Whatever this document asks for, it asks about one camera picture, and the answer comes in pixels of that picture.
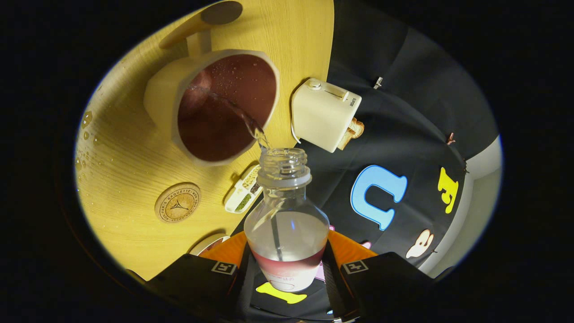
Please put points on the red meat slice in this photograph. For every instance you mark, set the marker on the red meat slice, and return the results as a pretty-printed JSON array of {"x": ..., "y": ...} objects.
[{"x": 217, "y": 244}]

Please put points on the toast slice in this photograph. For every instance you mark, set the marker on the toast slice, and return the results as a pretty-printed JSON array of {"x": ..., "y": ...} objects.
[
  {"x": 357, "y": 128},
  {"x": 346, "y": 139}
]

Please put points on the round brown coaster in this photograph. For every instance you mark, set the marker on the round brown coaster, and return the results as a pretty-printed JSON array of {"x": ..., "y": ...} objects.
[{"x": 177, "y": 202}]

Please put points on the clear juice bottle pink label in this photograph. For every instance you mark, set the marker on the clear juice bottle pink label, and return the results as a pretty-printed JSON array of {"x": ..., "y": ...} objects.
[{"x": 287, "y": 237}]

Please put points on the silver clip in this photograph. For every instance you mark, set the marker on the silver clip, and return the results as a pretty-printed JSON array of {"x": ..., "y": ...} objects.
[{"x": 378, "y": 82}]

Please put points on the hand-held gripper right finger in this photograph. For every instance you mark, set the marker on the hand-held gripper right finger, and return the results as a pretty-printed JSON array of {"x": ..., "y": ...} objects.
[{"x": 334, "y": 287}]

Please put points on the white round plate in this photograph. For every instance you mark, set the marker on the white round plate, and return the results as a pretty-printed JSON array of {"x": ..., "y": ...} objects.
[{"x": 202, "y": 244}]

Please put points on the cream toaster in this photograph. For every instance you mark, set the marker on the cream toaster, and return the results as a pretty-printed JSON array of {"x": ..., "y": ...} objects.
[{"x": 320, "y": 114}]

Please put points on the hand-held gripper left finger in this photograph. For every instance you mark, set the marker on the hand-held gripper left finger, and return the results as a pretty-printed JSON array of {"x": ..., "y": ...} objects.
[{"x": 240, "y": 291}]

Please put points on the wooden table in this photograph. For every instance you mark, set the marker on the wooden table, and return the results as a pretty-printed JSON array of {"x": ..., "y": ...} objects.
[{"x": 130, "y": 157}]

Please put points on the copper clip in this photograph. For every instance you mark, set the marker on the copper clip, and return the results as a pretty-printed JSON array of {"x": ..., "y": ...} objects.
[{"x": 450, "y": 138}]

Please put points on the black backdrop cloth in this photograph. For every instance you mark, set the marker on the black backdrop cloth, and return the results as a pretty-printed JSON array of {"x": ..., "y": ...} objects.
[{"x": 403, "y": 125}]

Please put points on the white divided seasoning tray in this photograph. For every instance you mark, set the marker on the white divided seasoning tray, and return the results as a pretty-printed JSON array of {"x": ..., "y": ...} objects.
[{"x": 242, "y": 190}]

